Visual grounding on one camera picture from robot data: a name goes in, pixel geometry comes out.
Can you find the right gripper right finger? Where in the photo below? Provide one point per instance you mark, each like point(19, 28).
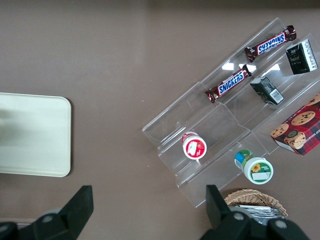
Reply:
point(220, 220)

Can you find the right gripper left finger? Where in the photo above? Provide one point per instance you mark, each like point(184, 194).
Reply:
point(72, 212)

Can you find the light wicker basket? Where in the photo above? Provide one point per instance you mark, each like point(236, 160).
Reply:
point(250, 198)

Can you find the cream plastic serving tray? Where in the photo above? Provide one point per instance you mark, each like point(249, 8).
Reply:
point(37, 135)

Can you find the stack of foil trays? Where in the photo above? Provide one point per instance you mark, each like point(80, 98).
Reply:
point(260, 212)

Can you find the green sunflower lid jar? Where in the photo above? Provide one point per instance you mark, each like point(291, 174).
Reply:
point(257, 171)

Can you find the red lid white jar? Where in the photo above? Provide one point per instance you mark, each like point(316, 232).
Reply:
point(195, 148)

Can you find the clear acrylic stepped shelf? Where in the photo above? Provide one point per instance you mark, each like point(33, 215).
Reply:
point(225, 120)

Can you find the red tartan cookie box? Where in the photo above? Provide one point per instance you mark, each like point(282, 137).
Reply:
point(300, 130)

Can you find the Snickers chocolate bar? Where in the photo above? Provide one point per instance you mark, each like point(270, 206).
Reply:
point(271, 43)
point(231, 82)

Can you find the black carton with barcode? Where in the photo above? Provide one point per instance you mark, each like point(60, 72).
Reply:
point(266, 90)

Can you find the black carton with white side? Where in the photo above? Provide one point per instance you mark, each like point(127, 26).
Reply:
point(298, 58)

